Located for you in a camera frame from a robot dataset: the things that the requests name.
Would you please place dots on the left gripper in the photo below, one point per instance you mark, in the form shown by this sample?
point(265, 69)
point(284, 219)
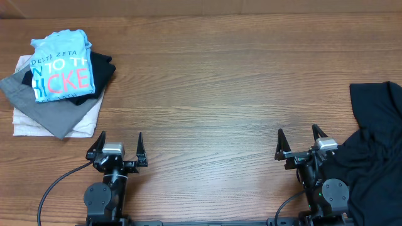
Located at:
point(134, 166)

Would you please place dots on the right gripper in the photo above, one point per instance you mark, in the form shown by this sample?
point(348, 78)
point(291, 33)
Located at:
point(283, 151)

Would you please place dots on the black t-shirt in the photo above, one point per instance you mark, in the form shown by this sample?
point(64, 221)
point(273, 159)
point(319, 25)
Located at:
point(369, 161)

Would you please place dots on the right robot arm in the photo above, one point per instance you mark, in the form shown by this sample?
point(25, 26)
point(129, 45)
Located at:
point(327, 197)

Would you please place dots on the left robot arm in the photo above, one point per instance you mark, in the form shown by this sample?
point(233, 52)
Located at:
point(105, 200)

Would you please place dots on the grey folded shirt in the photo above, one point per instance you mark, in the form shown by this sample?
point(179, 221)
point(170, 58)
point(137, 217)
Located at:
point(47, 114)

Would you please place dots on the black folded shirt in stack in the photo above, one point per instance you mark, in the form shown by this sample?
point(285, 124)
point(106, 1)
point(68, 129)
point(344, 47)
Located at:
point(102, 70)

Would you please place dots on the white folded cloth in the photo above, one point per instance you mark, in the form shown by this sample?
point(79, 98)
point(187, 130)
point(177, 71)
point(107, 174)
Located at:
point(84, 125)

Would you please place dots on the light blue printed folded shirt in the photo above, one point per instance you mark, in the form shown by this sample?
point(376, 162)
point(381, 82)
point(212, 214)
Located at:
point(65, 40)

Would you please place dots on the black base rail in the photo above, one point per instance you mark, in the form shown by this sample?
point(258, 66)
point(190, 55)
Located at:
point(287, 221)

